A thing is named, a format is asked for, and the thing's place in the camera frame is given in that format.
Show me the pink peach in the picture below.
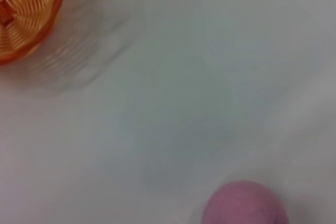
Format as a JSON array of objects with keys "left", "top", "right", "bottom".
[{"left": 201, "top": 180, "right": 290, "bottom": 224}]

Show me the orange plastic wire basket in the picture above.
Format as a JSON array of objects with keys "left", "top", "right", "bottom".
[{"left": 0, "top": 0, "right": 65, "bottom": 66}]

